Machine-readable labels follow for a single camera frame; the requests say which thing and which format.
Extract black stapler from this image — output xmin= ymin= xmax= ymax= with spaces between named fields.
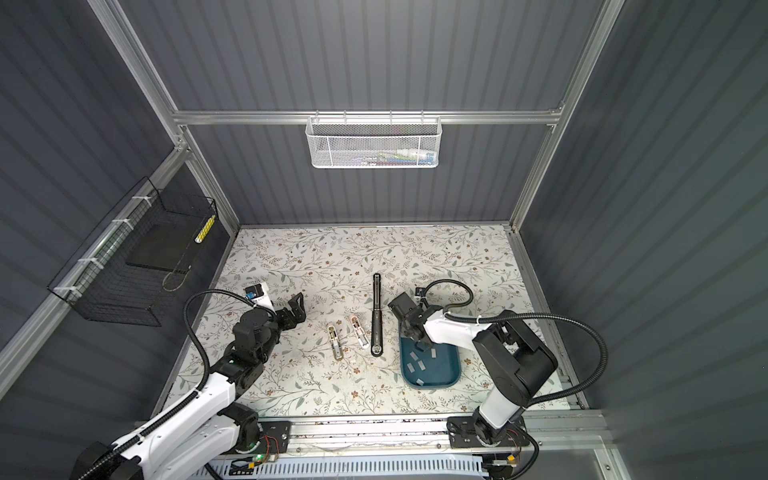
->
xmin=370 ymin=273 xmax=383 ymax=357

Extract pink mini stapler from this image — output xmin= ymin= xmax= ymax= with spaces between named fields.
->
xmin=350 ymin=315 xmax=369 ymax=348

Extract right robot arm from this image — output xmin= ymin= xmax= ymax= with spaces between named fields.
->
xmin=388 ymin=293 xmax=558 ymax=446

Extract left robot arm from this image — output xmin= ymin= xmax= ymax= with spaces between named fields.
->
xmin=70 ymin=284 xmax=306 ymax=479

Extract teal plastic tray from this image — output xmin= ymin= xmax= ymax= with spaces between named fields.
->
xmin=399 ymin=337 xmax=461 ymax=389

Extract yellow marker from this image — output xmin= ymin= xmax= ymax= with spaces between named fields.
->
xmin=194 ymin=215 xmax=216 ymax=244

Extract black pad in basket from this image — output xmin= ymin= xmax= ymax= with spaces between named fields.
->
xmin=126 ymin=225 xmax=202 ymax=273

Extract tubes in white basket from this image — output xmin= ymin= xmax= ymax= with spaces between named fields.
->
xmin=359 ymin=149 xmax=438 ymax=166

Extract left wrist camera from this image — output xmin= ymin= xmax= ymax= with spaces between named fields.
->
xmin=244 ymin=283 xmax=274 ymax=311

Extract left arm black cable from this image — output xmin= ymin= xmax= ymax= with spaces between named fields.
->
xmin=74 ymin=289 xmax=265 ymax=480

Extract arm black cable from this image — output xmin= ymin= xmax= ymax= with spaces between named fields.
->
xmin=416 ymin=278 xmax=610 ymax=409
xmin=74 ymin=289 xmax=265 ymax=480

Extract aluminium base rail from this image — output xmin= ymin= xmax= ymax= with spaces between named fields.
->
xmin=279 ymin=410 xmax=615 ymax=459

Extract black wire basket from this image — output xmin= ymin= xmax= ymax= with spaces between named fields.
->
xmin=48 ymin=182 xmax=218 ymax=327

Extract white wire mesh basket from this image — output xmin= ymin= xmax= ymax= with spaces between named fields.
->
xmin=305 ymin=117 xmax=443 ymax=169

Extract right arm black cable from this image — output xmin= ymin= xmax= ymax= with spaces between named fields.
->
xmin=416 ymin=278 xmax=610 ymax=409

